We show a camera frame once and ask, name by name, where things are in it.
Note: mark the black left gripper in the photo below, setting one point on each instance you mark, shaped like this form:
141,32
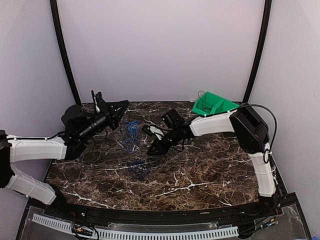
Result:
113,116

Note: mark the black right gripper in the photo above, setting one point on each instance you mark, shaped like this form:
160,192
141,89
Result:
161,148

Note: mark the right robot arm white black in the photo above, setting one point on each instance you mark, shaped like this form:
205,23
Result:
251,131

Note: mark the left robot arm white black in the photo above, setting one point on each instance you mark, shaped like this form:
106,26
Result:
69,144

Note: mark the green plastic bin left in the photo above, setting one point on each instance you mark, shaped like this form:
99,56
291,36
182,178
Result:
205,103

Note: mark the green plastic bin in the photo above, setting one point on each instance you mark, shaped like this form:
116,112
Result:
205,103
223,105

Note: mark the green plastic bin middle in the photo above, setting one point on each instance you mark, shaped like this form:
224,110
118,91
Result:
223,105

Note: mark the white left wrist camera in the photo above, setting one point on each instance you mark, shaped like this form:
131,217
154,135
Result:
97,98

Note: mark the white slotted cable duct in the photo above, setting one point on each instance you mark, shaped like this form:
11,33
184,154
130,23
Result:
134,232

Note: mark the black frame post left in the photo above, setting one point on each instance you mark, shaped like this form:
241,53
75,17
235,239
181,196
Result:
63,51

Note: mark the black frame post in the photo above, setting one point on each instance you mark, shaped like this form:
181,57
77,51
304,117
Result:
63,51
259,50

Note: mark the black front rail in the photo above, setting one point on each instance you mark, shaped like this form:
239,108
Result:
239,214

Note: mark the black frame post right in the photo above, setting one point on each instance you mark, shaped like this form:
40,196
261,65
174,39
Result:
259,50

